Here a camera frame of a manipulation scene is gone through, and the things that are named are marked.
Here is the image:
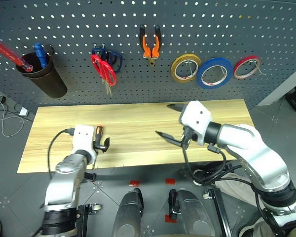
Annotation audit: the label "dark grey perforated pegboard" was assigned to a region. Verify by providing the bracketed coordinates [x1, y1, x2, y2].
[0, 0, 296, 115]

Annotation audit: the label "orange black screwdriver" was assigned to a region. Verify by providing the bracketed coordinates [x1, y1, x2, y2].
[92, 125, 105, 170]

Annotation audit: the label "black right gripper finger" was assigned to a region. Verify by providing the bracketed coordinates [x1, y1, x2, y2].
[166, 103, 188, 114]
[154, 130, 183, 147]

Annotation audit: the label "black frame with caster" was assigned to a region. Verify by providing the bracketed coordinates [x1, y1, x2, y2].
[75, 203, 102, 237]
[202, 188, 234, 237]

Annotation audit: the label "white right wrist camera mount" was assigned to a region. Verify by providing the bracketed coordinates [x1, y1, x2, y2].
[179, 100, 213, 147]

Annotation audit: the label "dark grey rounded shape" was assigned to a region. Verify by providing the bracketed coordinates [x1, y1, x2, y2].
[111, 188, 145, 237]
[168, 188, 217, 237]

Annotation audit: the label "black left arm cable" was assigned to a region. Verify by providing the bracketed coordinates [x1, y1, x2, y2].
[47, 127, 76, 179]

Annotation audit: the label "yellow tape roll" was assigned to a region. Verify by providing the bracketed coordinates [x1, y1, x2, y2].
[170, 53, 202, 83]

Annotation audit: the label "red tape roll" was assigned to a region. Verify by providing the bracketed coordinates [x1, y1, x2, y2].
[233, 56, 261, 80]

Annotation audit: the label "beige cloth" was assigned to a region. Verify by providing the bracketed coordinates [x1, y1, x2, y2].
[215, 172, 262, 211]

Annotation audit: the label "red handled scissors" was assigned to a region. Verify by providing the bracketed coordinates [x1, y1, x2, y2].
[89, 54, 117, 96]

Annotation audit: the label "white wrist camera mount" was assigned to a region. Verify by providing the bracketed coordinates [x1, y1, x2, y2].
[71, 125, 98, 159]
[179, 100, 213, 147]

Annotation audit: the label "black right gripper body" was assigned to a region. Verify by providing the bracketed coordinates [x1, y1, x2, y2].
[181, 125, 199, 151]

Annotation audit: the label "blue handled scissors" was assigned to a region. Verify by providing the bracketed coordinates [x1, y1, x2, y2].
[91, 46, 124, 75]

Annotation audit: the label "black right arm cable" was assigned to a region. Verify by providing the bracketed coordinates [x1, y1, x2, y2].
[181, 142, 243, 186]

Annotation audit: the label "white floor cable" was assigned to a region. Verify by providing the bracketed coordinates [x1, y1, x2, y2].
[0, 108, 25, 138]

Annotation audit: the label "blue tape roll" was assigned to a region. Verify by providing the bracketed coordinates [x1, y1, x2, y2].
[196, 58, 234, 90]

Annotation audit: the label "blue handled screwdriver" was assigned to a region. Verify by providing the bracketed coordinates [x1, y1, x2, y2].
[33, 43, 50, 70]

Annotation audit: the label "red handled screwdriver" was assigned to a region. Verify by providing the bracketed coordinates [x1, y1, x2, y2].
[0, 40, 34, 73]

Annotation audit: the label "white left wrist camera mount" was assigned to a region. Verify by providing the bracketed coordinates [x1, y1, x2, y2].
[71, 125, 98, 159]

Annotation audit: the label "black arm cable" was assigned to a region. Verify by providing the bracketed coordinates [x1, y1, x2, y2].
[181, 142, 243, 186]
[47, 127, 76, 179]

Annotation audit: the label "dark brown holder cup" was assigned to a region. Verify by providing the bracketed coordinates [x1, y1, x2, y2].
[15, 52, 68, 99]

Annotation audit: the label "orange black pliers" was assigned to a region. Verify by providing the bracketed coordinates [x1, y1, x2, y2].
[139, 24, 162, 67]

